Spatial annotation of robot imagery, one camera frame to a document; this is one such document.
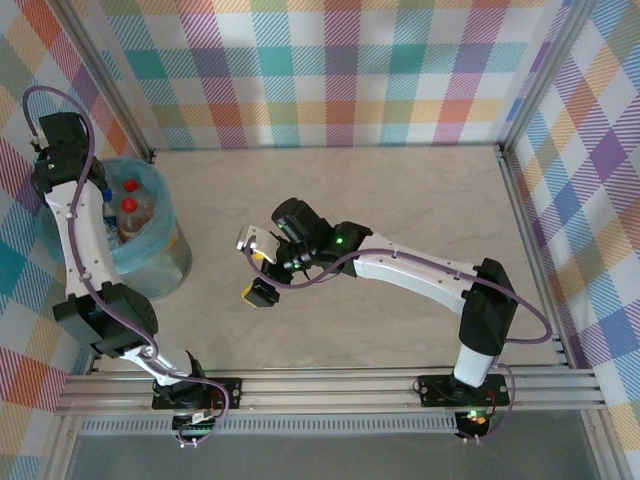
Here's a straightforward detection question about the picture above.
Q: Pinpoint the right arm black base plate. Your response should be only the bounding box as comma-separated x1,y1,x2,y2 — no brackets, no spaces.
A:
417,374,516,407

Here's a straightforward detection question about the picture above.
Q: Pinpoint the wide aluminium frame rail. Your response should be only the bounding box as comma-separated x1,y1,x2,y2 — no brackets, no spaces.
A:
54,368,606,419

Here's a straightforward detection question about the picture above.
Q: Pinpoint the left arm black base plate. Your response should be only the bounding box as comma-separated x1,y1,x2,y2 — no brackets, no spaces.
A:
151,377,244,410

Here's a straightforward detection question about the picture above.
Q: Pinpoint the metal mesh waste bin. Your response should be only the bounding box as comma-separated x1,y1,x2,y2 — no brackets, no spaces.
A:
107,219,194,301

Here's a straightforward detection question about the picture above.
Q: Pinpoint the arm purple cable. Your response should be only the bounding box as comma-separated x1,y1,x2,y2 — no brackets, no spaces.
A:
247,247,555,446
22,85,232,449

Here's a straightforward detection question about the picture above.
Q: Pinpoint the aluminium frame side rail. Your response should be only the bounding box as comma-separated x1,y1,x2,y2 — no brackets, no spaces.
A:
84,349,109,376
492,143,574,369

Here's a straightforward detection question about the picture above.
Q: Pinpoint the aluminium frame post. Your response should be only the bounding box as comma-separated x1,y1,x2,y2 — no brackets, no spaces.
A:
52,0,159,166
589,409,631,480
44,414,84,480
497,0,594,156

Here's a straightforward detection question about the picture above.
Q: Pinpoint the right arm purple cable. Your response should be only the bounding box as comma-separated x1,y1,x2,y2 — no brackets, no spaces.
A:
247,247,555,446

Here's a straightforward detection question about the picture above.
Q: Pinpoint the orange drink plastic bottle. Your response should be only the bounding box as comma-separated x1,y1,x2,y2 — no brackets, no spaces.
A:
117,197,154,241

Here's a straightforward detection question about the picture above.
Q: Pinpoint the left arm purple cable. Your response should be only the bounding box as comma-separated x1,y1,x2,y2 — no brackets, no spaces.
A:
22,85,232,449

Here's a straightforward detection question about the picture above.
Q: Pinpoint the slotted grey cable duct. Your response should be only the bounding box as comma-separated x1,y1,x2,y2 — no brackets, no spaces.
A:
78,418,461,437

